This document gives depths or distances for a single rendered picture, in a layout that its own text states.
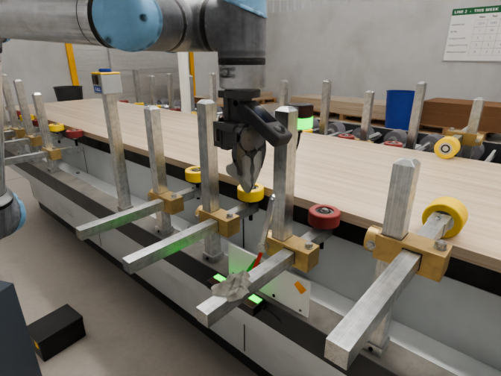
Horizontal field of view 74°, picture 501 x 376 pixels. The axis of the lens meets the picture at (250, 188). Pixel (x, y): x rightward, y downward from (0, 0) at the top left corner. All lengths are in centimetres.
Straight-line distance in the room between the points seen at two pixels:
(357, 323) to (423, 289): 49
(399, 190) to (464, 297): 38
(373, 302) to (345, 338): 8
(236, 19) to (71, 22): 26
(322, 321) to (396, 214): 34
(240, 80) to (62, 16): 30
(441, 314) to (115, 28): 90
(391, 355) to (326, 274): 33
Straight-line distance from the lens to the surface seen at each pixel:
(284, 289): 85
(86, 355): 187
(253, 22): 64
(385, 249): 66
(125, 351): 182
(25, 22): 72
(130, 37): 56
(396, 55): 841
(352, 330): 46
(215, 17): 65
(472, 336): 98
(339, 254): 100
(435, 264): 64
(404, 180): 61
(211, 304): 63
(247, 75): 64
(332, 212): 87
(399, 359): 82
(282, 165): 72
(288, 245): 78
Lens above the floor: 127
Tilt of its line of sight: 21 degrees down
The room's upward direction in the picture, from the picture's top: straight up
